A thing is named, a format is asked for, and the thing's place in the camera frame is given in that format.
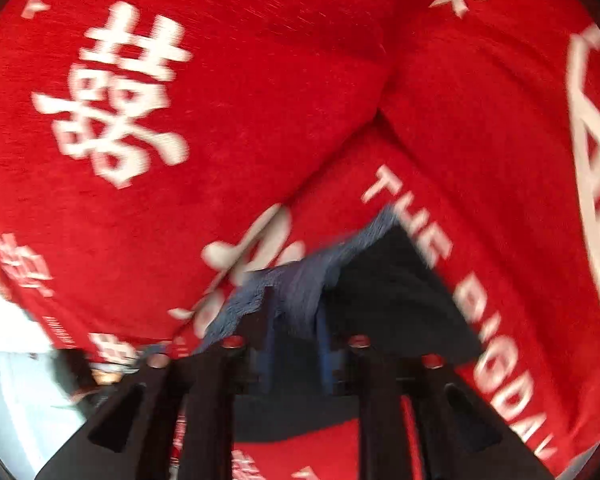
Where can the red folded wedding quilt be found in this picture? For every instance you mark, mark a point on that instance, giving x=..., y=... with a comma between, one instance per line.
x=155, y=152

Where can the black pants with grey trim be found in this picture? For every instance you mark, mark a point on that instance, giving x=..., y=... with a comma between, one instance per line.
x=340, y=329

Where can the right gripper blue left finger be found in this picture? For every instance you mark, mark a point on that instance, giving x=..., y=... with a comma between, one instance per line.
x=262, y=342

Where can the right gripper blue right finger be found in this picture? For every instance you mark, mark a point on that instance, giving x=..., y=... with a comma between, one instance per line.
x=331, y=355

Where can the red wedding bedspread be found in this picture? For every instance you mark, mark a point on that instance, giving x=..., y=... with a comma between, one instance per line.
x=489, y=266

